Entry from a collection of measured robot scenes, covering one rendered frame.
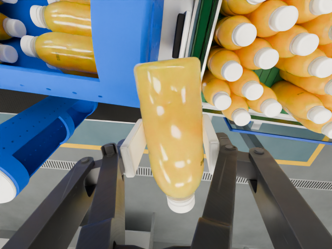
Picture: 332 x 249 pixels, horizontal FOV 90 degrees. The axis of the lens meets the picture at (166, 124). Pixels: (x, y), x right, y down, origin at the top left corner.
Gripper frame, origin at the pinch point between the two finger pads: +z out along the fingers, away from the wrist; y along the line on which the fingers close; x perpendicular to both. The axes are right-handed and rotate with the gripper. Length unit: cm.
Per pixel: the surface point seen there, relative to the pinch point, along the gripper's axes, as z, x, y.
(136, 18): 6.4, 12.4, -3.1
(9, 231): 161, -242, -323
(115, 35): 6.3, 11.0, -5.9
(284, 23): 21.4, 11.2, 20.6
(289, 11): 21.2, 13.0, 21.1
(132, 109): 122, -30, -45
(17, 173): 35, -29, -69
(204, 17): 40.0, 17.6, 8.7
